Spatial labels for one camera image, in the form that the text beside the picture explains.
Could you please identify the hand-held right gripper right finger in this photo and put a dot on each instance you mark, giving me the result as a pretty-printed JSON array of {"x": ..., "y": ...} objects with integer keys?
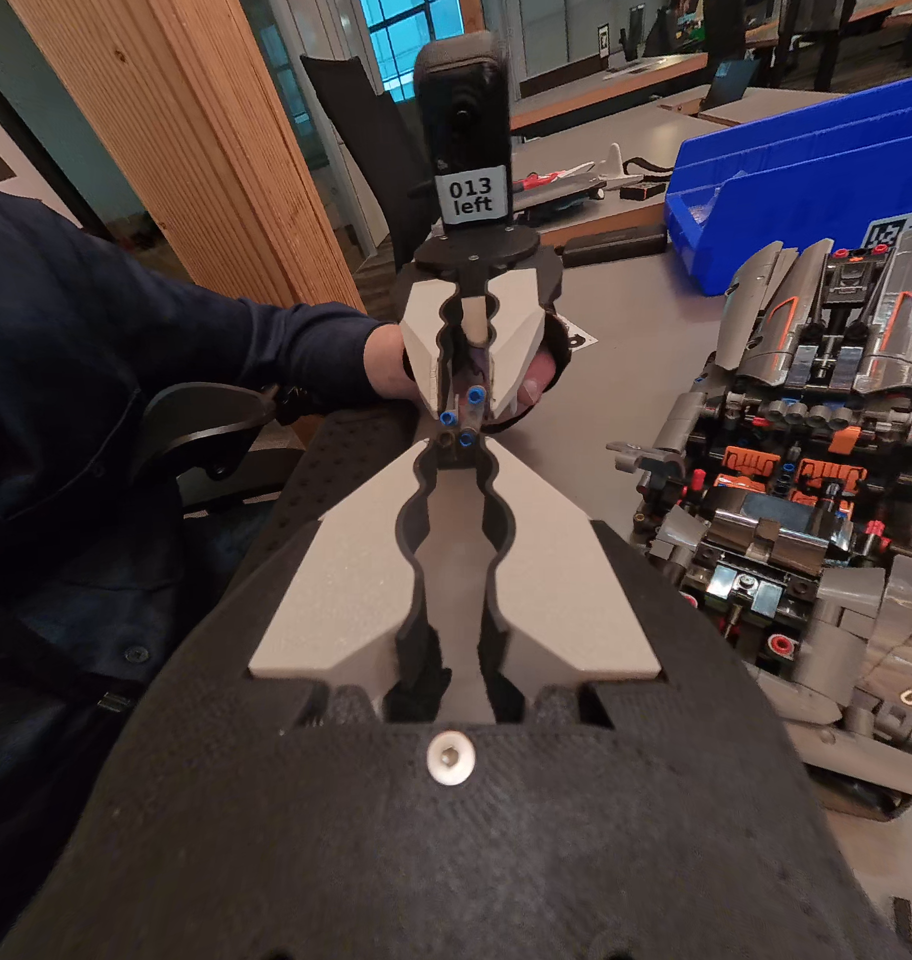
[{"x": 576, "y": 600}]

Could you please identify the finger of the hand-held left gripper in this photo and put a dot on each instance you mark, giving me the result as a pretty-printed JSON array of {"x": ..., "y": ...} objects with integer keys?
[
  {"x": 422, "y": 330},
  {"x": 520, "y": 322}
]

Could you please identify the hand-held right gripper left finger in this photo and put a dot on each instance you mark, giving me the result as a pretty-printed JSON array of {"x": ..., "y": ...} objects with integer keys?
[{"x": 328, "y": 600}]

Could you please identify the small black lego assembly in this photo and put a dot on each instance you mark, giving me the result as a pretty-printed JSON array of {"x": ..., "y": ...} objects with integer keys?
[{"x": 456, "y": 427}]

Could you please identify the person's left forearm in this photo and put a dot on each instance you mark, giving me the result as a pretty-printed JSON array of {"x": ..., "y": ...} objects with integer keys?
[{"x": 163, "y": 322}]

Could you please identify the grey lego car section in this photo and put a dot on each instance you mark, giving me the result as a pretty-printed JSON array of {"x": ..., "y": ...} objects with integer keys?
[{"x": 801, "y": 615}]

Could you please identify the person's left hand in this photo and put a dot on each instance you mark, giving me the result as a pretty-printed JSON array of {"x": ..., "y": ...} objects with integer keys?
[{"x": 388, "y": 367}]

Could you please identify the white paper sheet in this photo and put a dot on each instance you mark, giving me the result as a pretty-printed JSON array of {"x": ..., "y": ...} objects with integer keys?
[{"x": 582, "y": 334}]

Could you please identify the red black hand tool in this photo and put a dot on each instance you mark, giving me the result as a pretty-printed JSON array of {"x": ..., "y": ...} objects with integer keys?
[{"x": 542, "y": 180}]

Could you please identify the black office chair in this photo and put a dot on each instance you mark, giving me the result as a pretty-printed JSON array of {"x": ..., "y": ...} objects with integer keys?
[{"x": 366, "y": 150}]

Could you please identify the black power bank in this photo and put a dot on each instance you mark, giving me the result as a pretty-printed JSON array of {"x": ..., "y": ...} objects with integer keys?
[{"x": 613, "y": 244}]

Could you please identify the long grey case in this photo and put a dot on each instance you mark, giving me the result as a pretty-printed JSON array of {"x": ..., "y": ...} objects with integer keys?
[{"x": 557, "y": 196}]

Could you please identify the black perforated board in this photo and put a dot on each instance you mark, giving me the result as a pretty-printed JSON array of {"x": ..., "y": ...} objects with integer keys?
[{"x": 328, "y": 465}]

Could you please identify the small black red box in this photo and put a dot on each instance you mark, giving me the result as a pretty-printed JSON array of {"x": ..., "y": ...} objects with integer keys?
[{"x": 643, "y": 190}]

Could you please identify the black chair armrest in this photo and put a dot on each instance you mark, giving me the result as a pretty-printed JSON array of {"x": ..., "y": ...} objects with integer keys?
[{"x": 201, "y": 420}]

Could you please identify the wooden pillar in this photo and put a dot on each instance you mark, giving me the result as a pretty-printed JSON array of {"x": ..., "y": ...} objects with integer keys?
[{"x": 201, "y": 150}]

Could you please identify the dark laptop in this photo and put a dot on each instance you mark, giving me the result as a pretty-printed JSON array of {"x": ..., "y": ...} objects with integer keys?
[{"x": 730, "y": 82}]

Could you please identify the blue storage bin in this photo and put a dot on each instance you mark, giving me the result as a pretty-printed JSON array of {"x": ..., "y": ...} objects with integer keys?
[{"x": 801, "y": 187}]

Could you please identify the black white marker poster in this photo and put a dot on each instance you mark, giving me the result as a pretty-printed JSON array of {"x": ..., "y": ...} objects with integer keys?
[{"x": 13, "y": 165}]

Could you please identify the white plastic bracket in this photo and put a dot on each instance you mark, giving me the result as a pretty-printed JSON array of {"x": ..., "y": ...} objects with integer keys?
[{"x": 613, "y": 169}]

